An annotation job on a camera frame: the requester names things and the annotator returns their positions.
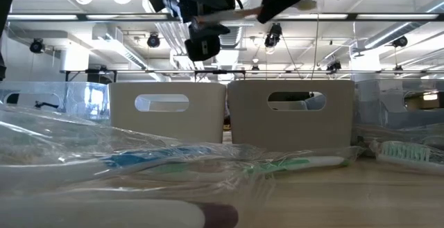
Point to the orange toothbrush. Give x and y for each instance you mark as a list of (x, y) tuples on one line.
[(225, 15)]

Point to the white ceiling pipe bundle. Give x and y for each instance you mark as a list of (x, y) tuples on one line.
[(175, 44)]

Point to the black ceiling spotlight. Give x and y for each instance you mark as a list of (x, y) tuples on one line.
[(333, 67), (37, 46), (400, 42), (153, 41)]

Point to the white column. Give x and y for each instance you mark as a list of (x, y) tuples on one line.
[(366, 65), (74, 61)]

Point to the white plastic bin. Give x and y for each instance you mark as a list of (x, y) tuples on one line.
[(208, 124)]

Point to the grey plastic bin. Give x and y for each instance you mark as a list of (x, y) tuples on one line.
[(249, 127)]

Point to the smoky brown plastic bin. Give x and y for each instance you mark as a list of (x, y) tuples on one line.
[(378, 120)]

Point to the clear plastic bin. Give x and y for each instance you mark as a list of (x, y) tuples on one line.
[(76, 100)]

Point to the wrapped green toothbrush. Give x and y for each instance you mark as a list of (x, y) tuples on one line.
[(402, 151), (288, 165)]

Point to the wrapped blue toothbrush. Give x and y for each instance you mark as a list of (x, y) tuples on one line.
[(132, 158)]

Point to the wrapped purple toothbrush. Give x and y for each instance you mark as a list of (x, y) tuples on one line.
[(104, 216)]

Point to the black overhead light rail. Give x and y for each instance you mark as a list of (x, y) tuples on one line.
[(352, 17)]

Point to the black ceiling camera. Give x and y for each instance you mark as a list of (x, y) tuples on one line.
[(273, 35)]

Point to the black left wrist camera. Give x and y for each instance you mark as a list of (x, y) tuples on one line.
[(203, 49)]

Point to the black horizontal pipe rail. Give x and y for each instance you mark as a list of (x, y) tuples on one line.
[(277, 71)]

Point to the white rectangular air duct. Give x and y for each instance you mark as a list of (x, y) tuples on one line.
[(118, 46)]

